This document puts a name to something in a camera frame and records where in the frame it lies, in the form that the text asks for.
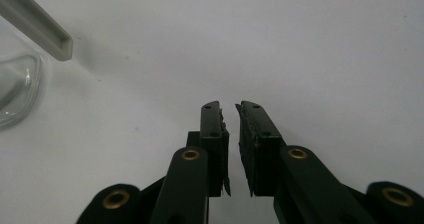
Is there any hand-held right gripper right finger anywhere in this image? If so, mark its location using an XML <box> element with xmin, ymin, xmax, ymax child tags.
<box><xmin>235</xmin><ymin>100</ymin><xmax>288</xmax><ymax>198</ymax></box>

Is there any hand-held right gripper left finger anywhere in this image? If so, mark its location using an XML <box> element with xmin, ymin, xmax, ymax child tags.
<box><xmin>185</xmin><ymin>100</ymin><xmax>232</xmax><ymax>198</ymax></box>

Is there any clear plastic container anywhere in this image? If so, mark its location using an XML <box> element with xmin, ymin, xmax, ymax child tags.
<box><xmin>0</xmin><ymin>16</ymin><xmax>46</xmax><ymax>131</ymax></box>

